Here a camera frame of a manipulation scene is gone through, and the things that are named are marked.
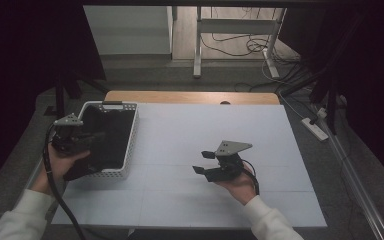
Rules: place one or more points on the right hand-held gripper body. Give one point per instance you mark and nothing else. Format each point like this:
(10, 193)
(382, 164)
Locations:
(228, 166)

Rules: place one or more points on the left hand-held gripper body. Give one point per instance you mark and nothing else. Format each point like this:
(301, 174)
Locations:
(68, 141)

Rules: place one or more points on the dark navy sweater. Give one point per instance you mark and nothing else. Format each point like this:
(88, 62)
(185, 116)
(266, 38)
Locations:
(113, 140)

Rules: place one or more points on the white perforated plastic basket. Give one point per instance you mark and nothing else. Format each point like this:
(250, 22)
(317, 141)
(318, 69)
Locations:
(131, 146)

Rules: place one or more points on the person's right hand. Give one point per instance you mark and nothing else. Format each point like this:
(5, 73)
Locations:
(241, 188)

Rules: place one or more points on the person's left hand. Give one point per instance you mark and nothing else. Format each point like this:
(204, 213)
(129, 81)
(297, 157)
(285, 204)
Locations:
(55, 166)

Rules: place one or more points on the black stand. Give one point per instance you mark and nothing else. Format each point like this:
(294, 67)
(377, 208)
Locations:
(331, 113)
(59, 106)

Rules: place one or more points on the dark curtain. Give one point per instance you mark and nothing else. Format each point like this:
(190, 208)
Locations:
(380, 83)
(13, 66)

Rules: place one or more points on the white power strip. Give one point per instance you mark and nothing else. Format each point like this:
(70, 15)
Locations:
(315, 130)

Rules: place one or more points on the white plug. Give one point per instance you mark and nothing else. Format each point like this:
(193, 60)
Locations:
(321, 113)

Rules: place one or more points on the white cabinet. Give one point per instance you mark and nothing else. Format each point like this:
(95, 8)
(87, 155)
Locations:
(130, 30)

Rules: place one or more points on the aluminium rail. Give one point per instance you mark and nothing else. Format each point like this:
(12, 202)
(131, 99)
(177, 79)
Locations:
(33, 175)
(356, 186)

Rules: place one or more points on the white metal desk frame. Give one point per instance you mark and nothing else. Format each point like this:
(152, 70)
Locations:
(236, 25)

